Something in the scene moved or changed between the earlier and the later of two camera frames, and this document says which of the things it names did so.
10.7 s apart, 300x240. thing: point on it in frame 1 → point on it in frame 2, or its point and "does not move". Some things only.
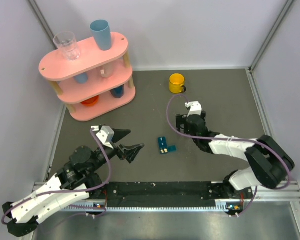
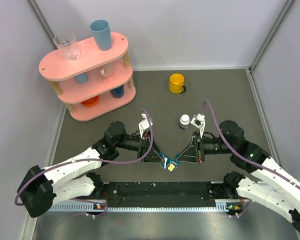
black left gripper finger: (130, 153) → (153, 158)
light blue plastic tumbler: (102, 30) does not move
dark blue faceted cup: (118, 92) does not move
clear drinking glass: (67, 42) does not move
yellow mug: (176, 83) does not move
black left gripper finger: (119, 134) → (155, 147)
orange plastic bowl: (91, 102) does not move
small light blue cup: (81, 78) does not move
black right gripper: (181, 119) → (194, 157)
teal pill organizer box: (164, 147) → (170, 165)
